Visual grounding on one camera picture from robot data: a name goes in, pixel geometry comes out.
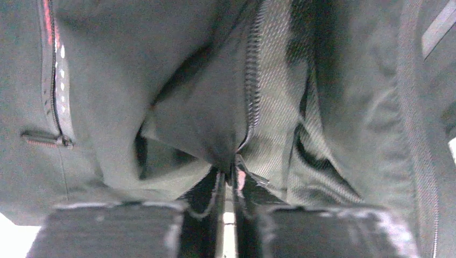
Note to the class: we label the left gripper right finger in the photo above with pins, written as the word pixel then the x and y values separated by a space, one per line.
pixel 269 227

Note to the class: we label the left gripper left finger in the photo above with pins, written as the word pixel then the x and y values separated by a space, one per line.
pixel 190 226

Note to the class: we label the black zip jacket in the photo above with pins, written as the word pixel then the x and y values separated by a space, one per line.
pixel 329 102

